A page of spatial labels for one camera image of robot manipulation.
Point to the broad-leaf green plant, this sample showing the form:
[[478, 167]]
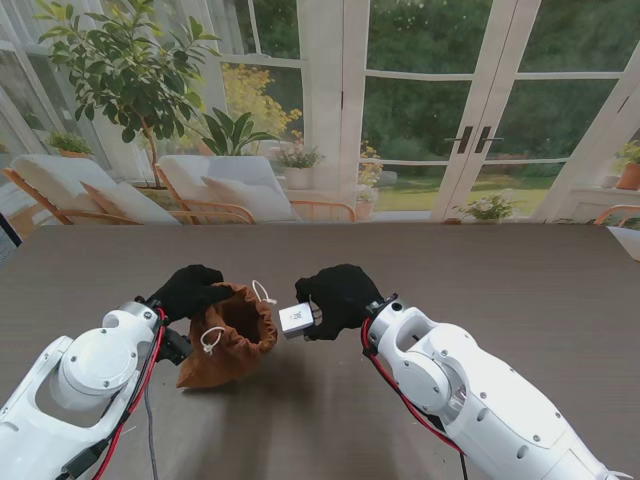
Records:
[[230, 132]]

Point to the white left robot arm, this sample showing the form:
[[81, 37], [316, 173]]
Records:
[[80, 375]]

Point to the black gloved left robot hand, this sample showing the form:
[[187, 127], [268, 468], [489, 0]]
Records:
[[187, 292]]

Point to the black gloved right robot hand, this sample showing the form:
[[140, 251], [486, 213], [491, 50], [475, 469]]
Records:
[[345, 297]]

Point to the white french double door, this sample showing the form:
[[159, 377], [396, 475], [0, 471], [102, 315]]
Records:
[[492, 76]]

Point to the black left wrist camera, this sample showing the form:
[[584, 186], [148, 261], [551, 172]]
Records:
[[175, 346]]

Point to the green plant in orange pot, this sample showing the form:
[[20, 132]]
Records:
[[629, 176]]

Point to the dark object at table edge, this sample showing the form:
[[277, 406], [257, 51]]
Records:
[[7, 235]]

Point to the yellow flowers in pale pot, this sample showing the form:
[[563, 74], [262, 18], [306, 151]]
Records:
[[367, 200]]

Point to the orange curved chair frame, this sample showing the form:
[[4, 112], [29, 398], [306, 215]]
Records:
[[612, 214]]

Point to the white paper sheet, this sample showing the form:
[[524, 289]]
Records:
[[627, 242]]

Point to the flowers in white pot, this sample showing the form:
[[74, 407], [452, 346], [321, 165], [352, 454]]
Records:
[[298, 175]]

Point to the silver charger head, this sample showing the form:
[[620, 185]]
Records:
[[296, 320]]

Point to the orange rattan side chair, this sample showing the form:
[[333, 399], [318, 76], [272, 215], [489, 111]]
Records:
[[325, 210]]

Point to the small plant in terracotta pot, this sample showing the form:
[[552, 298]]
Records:
[[67, 146]]

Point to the white flowering potted plant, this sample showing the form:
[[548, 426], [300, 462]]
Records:
[[487, 210]]

